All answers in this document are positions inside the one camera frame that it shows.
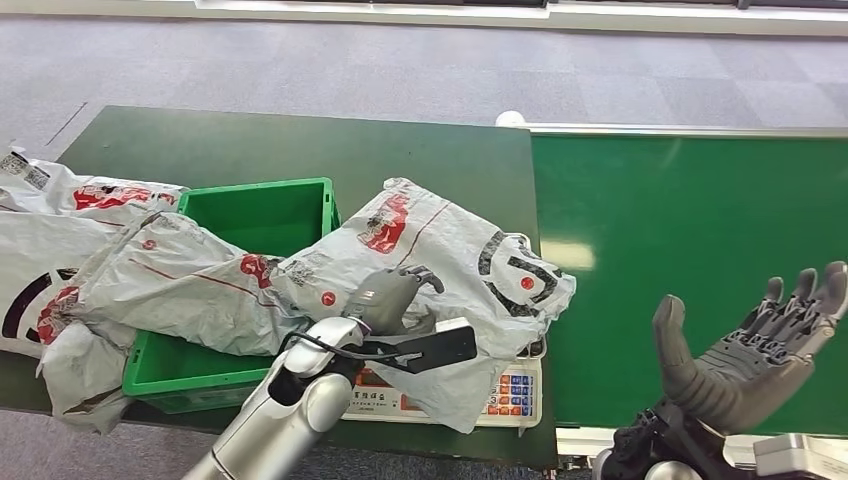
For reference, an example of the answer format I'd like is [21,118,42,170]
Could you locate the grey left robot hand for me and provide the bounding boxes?
[343,264,446,338]

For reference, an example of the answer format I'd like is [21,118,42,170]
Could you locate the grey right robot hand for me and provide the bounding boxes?
[652,260,848,437]

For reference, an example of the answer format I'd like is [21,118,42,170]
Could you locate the grey mailer bag black ring print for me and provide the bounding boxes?
[274,177,578,435]

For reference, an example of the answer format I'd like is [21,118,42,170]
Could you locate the green plastic crate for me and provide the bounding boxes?
[121,176,342,415]

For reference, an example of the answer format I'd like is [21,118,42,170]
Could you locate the electronic scale with steel tray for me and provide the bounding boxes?
[341,233,549,430]

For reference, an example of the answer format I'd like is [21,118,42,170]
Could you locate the crumpled grey red-print mailer bag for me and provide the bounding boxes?
[36,211,319,435]

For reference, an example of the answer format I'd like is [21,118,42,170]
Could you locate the white window sill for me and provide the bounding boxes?
[0,0,848,36]

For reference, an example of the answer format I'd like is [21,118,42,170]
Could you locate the white mailer bag with QR codes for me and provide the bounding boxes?
[0,145,189,227]

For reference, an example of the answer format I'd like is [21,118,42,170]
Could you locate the large white mailer black arc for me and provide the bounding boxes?
[0,211,124,359]

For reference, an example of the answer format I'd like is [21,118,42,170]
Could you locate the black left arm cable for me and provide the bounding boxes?
[278,329,412,366]

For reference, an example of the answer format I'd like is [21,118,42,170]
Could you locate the dark window frame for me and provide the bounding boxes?
[198,0,848,11]

